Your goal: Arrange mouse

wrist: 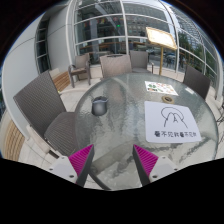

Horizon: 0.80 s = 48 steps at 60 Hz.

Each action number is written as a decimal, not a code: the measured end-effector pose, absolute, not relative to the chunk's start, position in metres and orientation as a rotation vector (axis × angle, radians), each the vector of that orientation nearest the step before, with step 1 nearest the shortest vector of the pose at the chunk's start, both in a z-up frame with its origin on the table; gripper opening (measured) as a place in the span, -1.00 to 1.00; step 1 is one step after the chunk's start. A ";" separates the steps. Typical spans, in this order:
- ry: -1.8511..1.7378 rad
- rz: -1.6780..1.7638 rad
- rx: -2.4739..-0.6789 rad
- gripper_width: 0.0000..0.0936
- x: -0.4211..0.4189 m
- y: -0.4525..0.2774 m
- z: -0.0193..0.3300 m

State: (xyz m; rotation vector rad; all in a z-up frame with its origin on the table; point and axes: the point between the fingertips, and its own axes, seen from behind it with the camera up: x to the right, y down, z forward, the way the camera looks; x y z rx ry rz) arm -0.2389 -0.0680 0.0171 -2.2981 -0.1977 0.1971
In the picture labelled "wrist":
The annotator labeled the wooden menu stand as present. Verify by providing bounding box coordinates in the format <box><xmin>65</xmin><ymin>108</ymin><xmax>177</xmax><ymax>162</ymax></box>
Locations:
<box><xmin>145</xmin><ymin>26</ymin><xmax>178</xmax><ymax>76</ymax></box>

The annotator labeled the white printed mouse pad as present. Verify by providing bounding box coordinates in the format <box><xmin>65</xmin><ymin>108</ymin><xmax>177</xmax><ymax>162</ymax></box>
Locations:
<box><xmin>144</xmin><ymin>100</ymin><xmax>202</xmax><ymax>144</ymax></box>

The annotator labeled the laminated picture menu card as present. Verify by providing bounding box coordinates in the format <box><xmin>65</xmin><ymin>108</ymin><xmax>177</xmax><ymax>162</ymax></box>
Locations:
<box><xmin>144</xmin><ymin>80</ymin><xmax>179</xmax><ymax>97</ymax></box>

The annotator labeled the grey wicker armchair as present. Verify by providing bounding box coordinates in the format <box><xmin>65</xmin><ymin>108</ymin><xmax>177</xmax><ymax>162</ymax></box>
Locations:
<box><xmin>68</xmin><ymin>54</ymin><xmax>92</xmax><ymax>88</ymax></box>
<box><xmin>129</xmin><ymin>49</ymin><xmax>155</xmax><ymax>74</ymax></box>

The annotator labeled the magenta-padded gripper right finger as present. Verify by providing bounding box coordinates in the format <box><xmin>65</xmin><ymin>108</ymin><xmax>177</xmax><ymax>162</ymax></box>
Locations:
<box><xmin>132</xmin><ymin>143</ymin><xmax>179</xmax><ymax>187</ymax></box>

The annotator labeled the wooden slatted bench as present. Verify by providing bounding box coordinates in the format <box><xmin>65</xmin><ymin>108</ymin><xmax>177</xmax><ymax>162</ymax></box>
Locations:
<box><xmin>49</xmin><ymin>68</ymin><xmax>72</xmax><ymax>93</ymax></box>
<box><xmin>0</xmin><ymin>111</ymin><xmax>26</xmax><ymax>163</ymax></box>

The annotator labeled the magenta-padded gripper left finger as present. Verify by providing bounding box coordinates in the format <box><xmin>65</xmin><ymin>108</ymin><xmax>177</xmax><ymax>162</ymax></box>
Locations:
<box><xmin>48</xmin><ymin>143</ymin><xmax>95</xmax><ymax>188</ymax></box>

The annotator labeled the black computer mouse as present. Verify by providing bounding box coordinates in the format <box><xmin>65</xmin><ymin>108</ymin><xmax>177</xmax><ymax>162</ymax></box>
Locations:
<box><xmin>91</xmin><ymin>95</ymin><xmax>109</xmax><ymax>117</ymax></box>

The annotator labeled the round brass table ring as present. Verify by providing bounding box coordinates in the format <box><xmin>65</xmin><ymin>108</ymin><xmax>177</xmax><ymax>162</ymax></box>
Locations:
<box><xmin>161</xmin><ymin>95</ymin><xmax>175</xmax><ymax>104</ymax></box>

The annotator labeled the grey wicker chair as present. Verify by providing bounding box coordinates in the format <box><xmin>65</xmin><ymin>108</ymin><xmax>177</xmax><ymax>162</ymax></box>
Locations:
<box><xmin>99</xmin><ymin>54</ymin><xmax>133</xmax><ymax>80</ymax></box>
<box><xmin>13</xmin><ymin>69</ymin><xmax>81</xmax><ymax>158</ymax></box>
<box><xmin>182</xmin><ymin>64</ymin><xmax>212</xmax><ymax>100</ymax></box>

